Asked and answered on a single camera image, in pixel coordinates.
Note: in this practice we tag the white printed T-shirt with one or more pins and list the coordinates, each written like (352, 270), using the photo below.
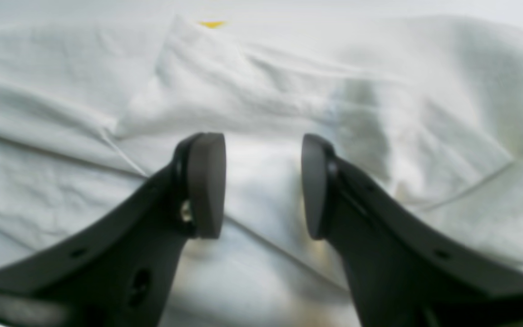
(431, 108)

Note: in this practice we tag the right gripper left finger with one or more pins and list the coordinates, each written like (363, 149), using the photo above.
(119, 272)

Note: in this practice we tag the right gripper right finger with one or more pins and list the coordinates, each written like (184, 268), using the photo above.
(400, 272)

